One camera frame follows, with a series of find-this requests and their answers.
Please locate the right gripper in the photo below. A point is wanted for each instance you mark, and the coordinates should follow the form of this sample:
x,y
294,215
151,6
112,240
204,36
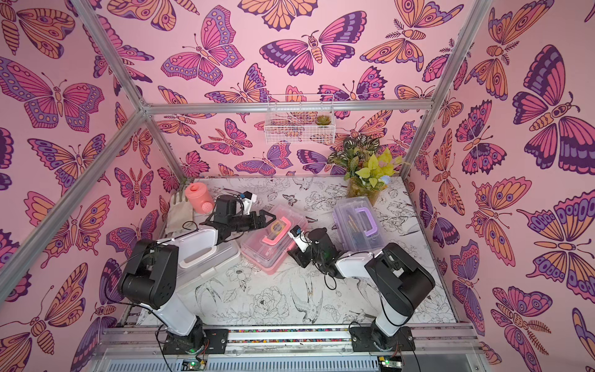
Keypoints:
x,y
303,249

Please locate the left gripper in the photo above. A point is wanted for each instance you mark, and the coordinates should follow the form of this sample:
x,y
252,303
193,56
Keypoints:
x,y
262,220

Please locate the purple toolbox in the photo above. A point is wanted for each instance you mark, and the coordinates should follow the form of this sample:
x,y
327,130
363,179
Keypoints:
x,y
358,227

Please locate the pink toolbox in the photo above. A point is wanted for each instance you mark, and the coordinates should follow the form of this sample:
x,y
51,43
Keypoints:
x,y
268,248

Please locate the white clear toolbox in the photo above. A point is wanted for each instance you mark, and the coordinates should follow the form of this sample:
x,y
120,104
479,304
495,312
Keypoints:
x,y
200,259

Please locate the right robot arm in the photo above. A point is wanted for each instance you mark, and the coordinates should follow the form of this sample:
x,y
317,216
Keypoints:
x,y
402,283

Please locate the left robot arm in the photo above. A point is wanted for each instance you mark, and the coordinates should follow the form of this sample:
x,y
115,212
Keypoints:
x,y
157,270

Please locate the pink watering can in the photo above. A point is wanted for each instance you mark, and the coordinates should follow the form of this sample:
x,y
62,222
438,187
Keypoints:
x,y
199,197

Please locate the potted leafy plant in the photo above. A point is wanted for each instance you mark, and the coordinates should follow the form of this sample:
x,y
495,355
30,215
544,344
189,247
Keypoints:
x,y
369,168

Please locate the small succulent plant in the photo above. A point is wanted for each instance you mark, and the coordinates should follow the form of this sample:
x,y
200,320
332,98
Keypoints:
x,y
323,120

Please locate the white wire basket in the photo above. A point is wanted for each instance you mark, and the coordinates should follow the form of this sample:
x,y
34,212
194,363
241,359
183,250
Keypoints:
x,y
291,118

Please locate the metal base rail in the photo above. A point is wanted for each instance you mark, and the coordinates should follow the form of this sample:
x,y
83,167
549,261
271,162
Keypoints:
x,y
420,347

